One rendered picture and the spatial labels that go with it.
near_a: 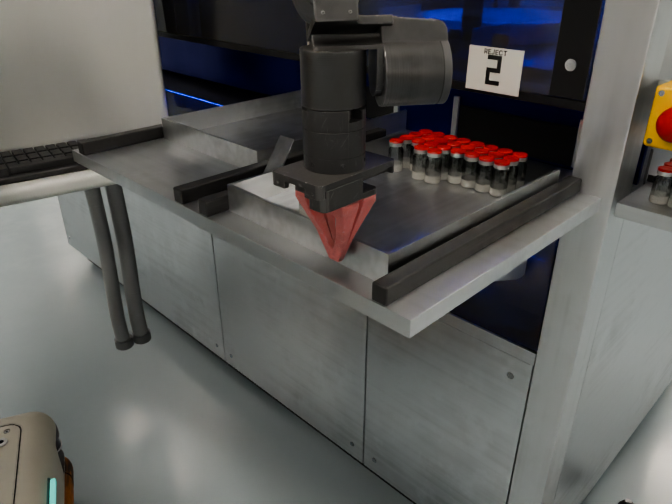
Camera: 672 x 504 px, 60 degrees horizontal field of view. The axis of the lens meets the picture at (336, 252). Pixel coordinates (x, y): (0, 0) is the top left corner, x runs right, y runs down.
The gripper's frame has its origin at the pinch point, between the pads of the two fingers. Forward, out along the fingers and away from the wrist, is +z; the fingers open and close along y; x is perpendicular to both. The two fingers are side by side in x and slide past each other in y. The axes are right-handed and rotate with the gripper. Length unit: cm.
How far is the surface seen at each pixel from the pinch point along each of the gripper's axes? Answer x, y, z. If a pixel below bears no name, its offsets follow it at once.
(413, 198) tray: 5.8, 20.4, 1.9
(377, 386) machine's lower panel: 26, 38, 55
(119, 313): 98, 16, 59
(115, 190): 96, 21, 24
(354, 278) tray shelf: -2.5, 0.0, 2.1
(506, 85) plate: 4.0, 38.2, -10.0
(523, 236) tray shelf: -9.8, 20.4, 2.3
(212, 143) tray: 38.9, 12.7, -0.6
